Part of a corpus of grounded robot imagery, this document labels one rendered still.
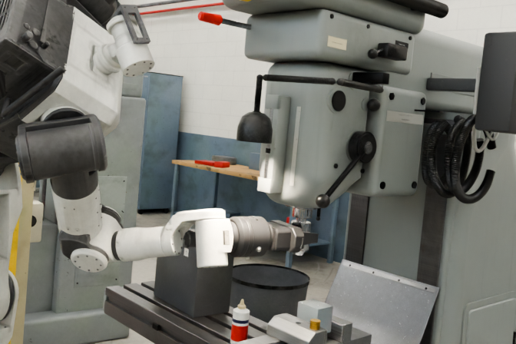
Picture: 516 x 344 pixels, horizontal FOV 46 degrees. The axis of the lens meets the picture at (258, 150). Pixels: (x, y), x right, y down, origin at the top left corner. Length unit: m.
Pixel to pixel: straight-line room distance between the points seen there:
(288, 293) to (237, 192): 4.76
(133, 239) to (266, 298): 2.01
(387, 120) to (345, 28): 0.25
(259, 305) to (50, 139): 2.31
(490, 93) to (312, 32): 0.40
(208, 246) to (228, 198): 6.87
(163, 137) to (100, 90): 7.48
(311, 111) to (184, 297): 0.69
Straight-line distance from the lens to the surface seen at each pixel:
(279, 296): 3.29
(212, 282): 1.69
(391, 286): 1.71
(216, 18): 1.32
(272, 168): 1.30
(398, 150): 1.46
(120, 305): 1.88
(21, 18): 1.23
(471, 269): 1.70
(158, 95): 8.64
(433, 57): 1.58
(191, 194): 8.77
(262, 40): 1.35
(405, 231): 1.69
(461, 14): 6.14
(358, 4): 1.31
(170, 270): 1.77
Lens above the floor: 1.50
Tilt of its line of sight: 3 degrees down
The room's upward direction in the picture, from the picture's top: 5 degrees clockwise
